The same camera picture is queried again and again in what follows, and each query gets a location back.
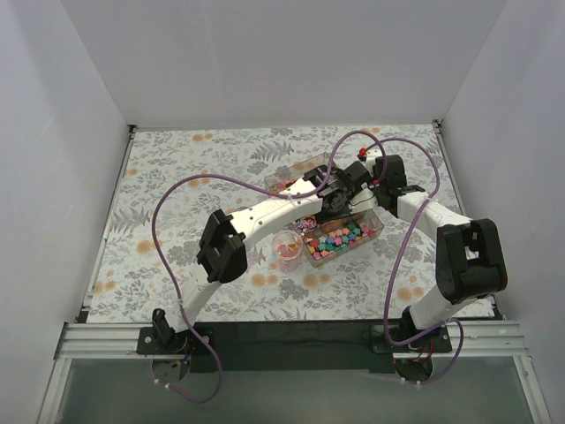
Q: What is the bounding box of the aluminium frame rail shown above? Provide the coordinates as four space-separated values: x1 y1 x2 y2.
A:
39 320 552 423

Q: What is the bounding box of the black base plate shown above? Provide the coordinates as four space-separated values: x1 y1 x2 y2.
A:
136 320 454 375

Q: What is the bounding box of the clear plastic jar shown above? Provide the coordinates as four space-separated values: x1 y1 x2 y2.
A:
271 230 304 272

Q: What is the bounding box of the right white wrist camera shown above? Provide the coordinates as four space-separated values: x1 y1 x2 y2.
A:
358 144 382 173

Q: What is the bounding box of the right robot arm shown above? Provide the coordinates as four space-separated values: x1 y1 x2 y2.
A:
365 154 508 352

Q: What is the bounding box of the purple cable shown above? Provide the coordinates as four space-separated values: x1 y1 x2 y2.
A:
152 130 388 404
357 137 464 386

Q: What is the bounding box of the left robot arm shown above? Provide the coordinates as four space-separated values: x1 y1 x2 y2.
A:
151 161 373 329

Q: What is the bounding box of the floral patterned table mat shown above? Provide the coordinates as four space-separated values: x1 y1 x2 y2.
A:
86 123 495 322

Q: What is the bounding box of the clear compartment candy box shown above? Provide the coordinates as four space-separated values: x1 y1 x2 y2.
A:
264 153 384 268

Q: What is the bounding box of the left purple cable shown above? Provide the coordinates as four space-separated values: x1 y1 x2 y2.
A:
152 130 388 404

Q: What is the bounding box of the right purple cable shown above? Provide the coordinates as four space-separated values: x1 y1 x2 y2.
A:
357 137 464 386

